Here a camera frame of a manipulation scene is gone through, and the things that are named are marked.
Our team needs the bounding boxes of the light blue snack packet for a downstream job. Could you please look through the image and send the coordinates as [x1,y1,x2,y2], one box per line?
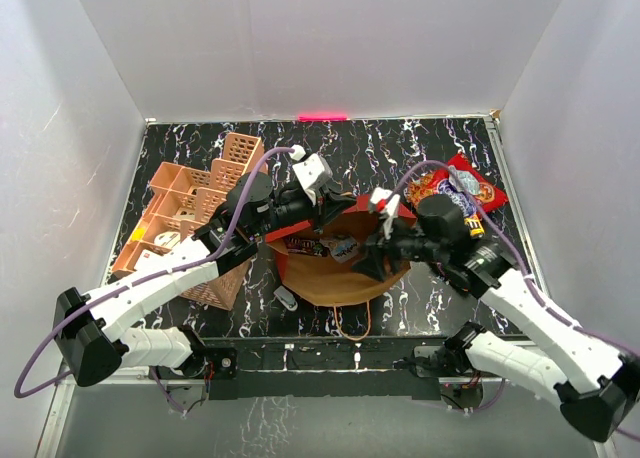
[320,235,360,264]

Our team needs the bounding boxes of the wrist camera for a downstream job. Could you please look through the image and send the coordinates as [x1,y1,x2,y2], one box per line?
[368,187,400,239]
[289,145,332,206]

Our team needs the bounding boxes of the pink tape strip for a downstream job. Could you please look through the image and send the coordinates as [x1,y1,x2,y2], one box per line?
[297,113,348,122]

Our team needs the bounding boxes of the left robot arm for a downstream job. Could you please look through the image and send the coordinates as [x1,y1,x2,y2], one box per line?
[53,172,356,387]

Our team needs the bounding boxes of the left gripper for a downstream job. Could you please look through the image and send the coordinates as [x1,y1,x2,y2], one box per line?
[250,184,357,239]

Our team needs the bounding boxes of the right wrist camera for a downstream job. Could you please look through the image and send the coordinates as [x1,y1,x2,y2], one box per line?
[368,187,400,239]

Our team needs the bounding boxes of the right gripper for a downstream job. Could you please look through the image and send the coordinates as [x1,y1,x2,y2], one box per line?
[350,214,447,281]

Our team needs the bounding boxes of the pink perforated desk organizer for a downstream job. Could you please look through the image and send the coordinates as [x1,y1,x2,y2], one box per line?
[110,132,271,312]

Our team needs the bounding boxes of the silver grey candy wrapper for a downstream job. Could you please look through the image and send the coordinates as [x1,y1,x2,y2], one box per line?
[448,165,481,195]

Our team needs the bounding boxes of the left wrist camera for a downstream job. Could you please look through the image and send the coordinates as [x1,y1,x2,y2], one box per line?
[289,145,332,206]

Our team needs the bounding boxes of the black front base bar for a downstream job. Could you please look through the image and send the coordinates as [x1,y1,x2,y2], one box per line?
[149,336,494,403]

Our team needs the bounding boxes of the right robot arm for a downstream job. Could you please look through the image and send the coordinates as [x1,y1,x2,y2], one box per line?
[352,188,639,443]

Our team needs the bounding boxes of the purple M&M's packet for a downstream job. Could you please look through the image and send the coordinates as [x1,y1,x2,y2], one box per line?
[284,236,329,257]

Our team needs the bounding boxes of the small blue white stapler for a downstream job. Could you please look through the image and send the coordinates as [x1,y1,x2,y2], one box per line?
[274,286,298,312]

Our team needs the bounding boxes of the aluminium frame rail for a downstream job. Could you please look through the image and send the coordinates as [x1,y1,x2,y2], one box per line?
[487,112,614,458]

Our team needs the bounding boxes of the red paper bag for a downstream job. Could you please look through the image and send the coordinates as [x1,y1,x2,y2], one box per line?
[266,195,411,329]

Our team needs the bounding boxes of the yellow object in organizer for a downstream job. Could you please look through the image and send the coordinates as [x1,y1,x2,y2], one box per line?
[128,224,147,242]

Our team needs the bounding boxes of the red candy bag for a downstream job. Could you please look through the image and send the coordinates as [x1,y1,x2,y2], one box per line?
[406,154,508,217]

